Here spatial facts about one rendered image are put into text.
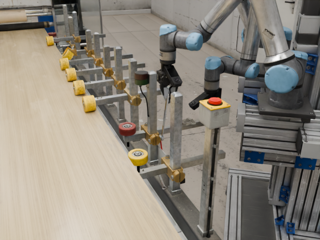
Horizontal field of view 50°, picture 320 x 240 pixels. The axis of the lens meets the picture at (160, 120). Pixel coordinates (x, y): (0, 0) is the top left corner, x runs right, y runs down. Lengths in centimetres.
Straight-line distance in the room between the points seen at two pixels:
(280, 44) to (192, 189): 160
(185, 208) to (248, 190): 102
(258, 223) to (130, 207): 118
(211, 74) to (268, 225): 98
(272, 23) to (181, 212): 80
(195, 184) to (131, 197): 160
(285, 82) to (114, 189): 73
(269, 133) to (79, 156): 82
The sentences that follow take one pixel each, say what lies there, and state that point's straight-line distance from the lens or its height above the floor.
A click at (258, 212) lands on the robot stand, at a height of 21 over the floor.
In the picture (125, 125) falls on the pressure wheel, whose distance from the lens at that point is 160.
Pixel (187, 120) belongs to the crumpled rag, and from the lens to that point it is 172.
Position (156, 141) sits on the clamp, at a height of 84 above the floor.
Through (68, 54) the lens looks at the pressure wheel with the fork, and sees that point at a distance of 269.
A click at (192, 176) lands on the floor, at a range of 282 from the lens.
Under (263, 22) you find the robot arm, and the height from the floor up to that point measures 140.
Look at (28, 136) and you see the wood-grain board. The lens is 162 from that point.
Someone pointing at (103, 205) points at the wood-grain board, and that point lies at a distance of 115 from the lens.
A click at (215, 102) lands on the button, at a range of 103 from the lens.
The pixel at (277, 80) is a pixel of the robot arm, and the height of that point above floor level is 120.
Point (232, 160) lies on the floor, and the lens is 307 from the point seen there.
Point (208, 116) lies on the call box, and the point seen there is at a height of 119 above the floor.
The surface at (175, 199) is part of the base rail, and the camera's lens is 147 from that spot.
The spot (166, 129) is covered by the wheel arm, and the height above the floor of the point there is 85.
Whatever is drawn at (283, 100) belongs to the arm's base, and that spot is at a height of 107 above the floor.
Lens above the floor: 163
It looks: 26 degrees down
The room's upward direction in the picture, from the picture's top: straight up
